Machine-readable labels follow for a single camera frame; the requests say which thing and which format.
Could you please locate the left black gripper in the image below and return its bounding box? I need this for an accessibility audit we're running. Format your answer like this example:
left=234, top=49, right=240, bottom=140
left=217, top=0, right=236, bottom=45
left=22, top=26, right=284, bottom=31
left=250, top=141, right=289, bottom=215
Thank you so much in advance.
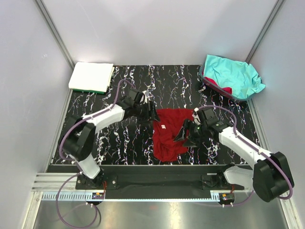
left=133, top=101, right=160, bottom=125

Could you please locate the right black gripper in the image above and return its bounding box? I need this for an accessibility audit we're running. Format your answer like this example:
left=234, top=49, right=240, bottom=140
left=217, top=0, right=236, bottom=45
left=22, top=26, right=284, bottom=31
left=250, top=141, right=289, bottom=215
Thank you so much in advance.
left=173, top=118, right=207, bottom=148

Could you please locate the red t shirt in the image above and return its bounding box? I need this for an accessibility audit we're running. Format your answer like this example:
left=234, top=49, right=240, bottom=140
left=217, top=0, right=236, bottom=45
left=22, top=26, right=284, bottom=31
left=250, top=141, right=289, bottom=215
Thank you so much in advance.
left=152, top=108, right=193, bottom=162

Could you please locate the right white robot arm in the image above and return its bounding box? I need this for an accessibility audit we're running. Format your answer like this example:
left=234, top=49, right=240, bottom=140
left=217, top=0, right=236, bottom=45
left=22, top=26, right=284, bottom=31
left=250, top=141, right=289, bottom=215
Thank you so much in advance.
left=174, top=105, right=295, bottom=202

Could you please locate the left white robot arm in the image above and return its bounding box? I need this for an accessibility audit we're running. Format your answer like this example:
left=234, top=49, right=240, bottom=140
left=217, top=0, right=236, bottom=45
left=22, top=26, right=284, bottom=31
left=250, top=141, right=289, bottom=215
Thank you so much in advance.
left=59, top=89, right=160, bottom=189

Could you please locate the crimson t shirt in basket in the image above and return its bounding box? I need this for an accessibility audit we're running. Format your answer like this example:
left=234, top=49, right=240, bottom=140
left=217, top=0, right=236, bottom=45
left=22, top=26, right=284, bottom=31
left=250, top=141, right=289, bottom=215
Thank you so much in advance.
left=204, top=77, right=232, bottom=94

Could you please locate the folded white t shirt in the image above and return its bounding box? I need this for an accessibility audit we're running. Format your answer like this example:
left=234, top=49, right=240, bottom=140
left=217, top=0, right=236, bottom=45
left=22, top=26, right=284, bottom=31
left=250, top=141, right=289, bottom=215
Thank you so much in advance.
left=68, top=62, right=114, bottom=92

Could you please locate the teal t shirt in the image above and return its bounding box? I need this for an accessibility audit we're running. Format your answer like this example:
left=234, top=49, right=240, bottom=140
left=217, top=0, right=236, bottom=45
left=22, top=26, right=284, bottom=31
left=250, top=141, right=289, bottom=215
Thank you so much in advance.
left=203, top=55, right=265, bottom=99

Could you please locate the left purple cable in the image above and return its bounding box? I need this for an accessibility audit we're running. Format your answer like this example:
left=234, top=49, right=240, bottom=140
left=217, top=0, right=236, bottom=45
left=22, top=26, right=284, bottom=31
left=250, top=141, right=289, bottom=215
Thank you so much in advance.
left=55, top=79, right=136, bottom=227

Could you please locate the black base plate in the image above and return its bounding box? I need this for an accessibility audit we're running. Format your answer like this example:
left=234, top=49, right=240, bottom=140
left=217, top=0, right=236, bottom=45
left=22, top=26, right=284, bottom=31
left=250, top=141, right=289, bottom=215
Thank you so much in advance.
left=76, top=165, right=244, bottom=201

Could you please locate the aluminium cross rail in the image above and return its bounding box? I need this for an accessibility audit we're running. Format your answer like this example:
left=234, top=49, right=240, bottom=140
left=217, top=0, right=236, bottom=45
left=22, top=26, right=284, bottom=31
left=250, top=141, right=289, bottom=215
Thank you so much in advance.
left=32, top=173, right=76, bottom=191

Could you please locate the left cable duct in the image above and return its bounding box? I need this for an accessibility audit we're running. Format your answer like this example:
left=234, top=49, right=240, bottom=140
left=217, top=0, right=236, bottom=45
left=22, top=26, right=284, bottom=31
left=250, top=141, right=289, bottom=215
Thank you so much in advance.
left=42, top=191, right=104, bottom=201

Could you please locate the left aluminium frame post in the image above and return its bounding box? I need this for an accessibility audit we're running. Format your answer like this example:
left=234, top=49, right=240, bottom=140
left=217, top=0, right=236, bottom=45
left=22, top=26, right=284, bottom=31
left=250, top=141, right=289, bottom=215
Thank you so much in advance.
left=33, top=0, right=75, bottom=70

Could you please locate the aluminium frame post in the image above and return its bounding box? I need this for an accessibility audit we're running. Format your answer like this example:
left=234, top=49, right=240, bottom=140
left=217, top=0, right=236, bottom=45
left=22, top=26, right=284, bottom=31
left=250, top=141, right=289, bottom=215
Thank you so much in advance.
left=33, top=0, right=75, bottom=70
left=245, top=0, right=285, bottom=63

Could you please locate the right aluminium frame post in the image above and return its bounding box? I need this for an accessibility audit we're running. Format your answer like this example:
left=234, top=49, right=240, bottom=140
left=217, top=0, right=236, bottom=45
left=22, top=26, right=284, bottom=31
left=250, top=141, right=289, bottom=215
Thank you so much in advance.
left=245, top=0, right=285, bottom=63

